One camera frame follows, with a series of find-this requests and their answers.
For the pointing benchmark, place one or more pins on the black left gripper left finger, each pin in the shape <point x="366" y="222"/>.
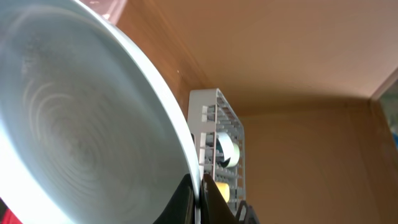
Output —
<point x="181" y="207"/>

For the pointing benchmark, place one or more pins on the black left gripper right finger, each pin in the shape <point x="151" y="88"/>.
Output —
<point x="214" y="209"/>

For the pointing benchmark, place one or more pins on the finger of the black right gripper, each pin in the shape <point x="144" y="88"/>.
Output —
<point x="241" y="211"/>
<point x="251" y="216"/>

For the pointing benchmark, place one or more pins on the yellow plastic cup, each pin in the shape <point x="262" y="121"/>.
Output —
<point x="224" y="190"/>

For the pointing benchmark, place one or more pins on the mint green bowl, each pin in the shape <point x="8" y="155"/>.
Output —
<point x="234" y="159"/>

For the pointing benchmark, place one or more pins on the light blue bowl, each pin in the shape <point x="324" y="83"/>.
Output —
<point x="225" y="146"/>

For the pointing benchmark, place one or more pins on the light blue plate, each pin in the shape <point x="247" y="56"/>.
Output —
<point x="90" y="131"/>

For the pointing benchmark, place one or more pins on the grey dishwasher rack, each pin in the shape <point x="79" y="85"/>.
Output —
<point x="209" y="113"/>

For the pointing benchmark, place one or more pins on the red plastic tray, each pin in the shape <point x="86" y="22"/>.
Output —
<point x="6" y="216"/>

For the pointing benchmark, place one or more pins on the clear plastic bin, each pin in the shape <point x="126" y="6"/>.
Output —
<point x="111" y="10"/>

